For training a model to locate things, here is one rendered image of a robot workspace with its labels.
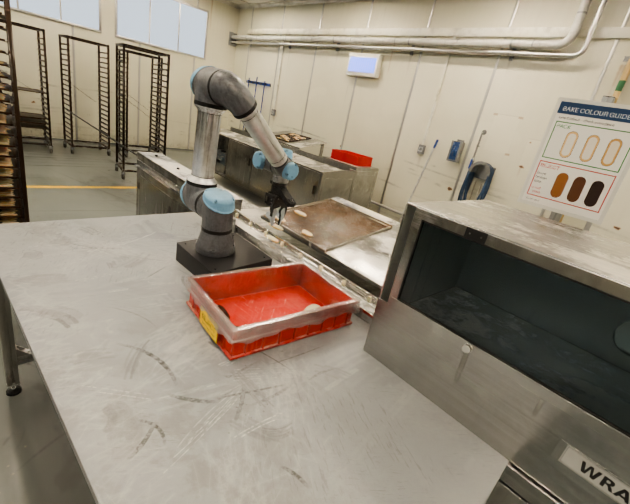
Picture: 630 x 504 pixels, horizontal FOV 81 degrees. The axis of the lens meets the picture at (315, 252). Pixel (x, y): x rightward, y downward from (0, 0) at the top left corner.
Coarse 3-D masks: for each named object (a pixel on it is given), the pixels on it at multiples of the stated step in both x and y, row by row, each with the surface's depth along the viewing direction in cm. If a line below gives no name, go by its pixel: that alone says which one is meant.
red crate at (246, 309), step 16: (288, 288) 142; (192, 304) 115; (224, 304) 123; (240, 304) 125; (256, 304) 127; (272, 304) 129; (288, 304) 131; (304, 304) 133; (320, 304) 136; (240, 320) 116; (256, 320) 118; (336, 320) 121; (272, 336) 105; (288, 336) 109; (304, 336) 113; (224, 352) 99; (240, 352) 99; (256, 352) 102
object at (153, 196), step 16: (144, 176) 276; (144, 192) 280; (160, 192) 257; (176, 192) 237; (144, 208) 284; (160, 208) 260; (176, 208) 240; (512, 464) 85; (512, 480) 86; (528, 480) 82; (496, 496) 89; (512, 496) 86; (528, 496) 83; (544, 496) 81
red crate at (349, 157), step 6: (336, 150) 526; (342, 150) 549; (336, 156) 528; (342, 156) 521; (348, 156) 514; (354, 156) 507; (360, 156) 541; (366, 156) 534; (348, 162) 515; (354, 162) 508; (360, 162) 510; (366, 162) 520
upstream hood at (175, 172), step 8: (144, 152) 283; (152, 152) 289; (144, 160) 274; (152, 160) 262; (160, 160) 268; (168, 160) 273; (152, 168) 264; (160, 168) 252; (168, 168) 249; (176, 168) 254; (184, 168) 259; (168, 176) 244; (176, 176) 234; (184, 176) 237; (176, 184) 236; (240, 200) 213; (240, 208) 215
